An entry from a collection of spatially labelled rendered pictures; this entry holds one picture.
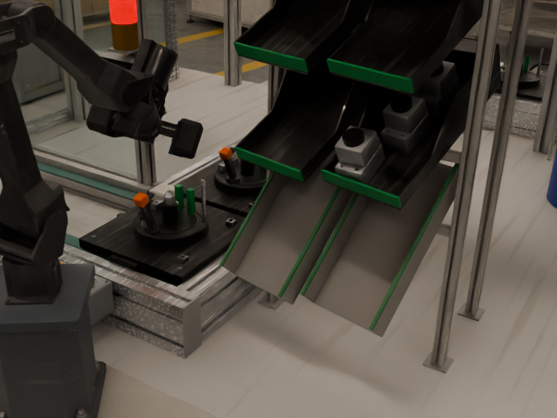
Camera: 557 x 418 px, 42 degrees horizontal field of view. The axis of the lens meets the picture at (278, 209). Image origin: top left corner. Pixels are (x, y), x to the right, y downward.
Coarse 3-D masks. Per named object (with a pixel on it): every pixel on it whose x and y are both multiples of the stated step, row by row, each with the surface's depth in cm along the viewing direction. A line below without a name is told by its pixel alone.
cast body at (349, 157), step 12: (348, 132) 99; (360, 132) 98; (372, 132) 99; (336, 144) 99; (348, 144) 98; (360, 144) 98; (372, 144) 99; (348, 156) 99; (360, 156) 98; (372, 156) 100; (384, 156) 103; (336, 168) 101; (348, 168) 100; (360, 168) 99; (372, 168) 101; (360, 180) 99
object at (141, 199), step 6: (138, 192) 125; (150, 192) 127; (138, 198) 124; (144, 198) 125; (150, 198) 126; (138, 204) 125; (144, 204) 125; (144, 210) 126; (150, 210) 127; (144, 216) 128; (150, 216) 128; (150, 222) 128
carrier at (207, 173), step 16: (240, 160) 152; (192, 176) 157; (208, 176) 157; (224, 176) 153; (240, 176) 152; (256, 176) 153; (208, 192) 150; (224, 192) 150; (240, 192) 148; (256, 192) 149; (224, 208) 145; (240, 208) 144
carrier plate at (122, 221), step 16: (208, 208) 143; (112, 224) 137; (128, 224) 137; (224, 224) 138; (240, 224) 138; (80, 240) 132; (96, 240) 131; (112, 240) 131; (128, 240) 132; (208, 240) 132; (224, 240) 132; (128, 256) 126; (144, 256) 126; (160, 256) 127; (176, 256) 127; (192, 256) 127; (208, 256) 127; (144, 272) 125; (160, 272) 123; (176, 272) 122; (192, 272) 123
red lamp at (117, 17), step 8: (112, 0) 134; (120, 0) 133; (128, 0) 134; (112, 8) 135; (120, 8) 134; (128, 8) 134; (136, 8) 136; (112, 16) 135; (120, 16) 135; (128, 16) 135; (136, 16) 137
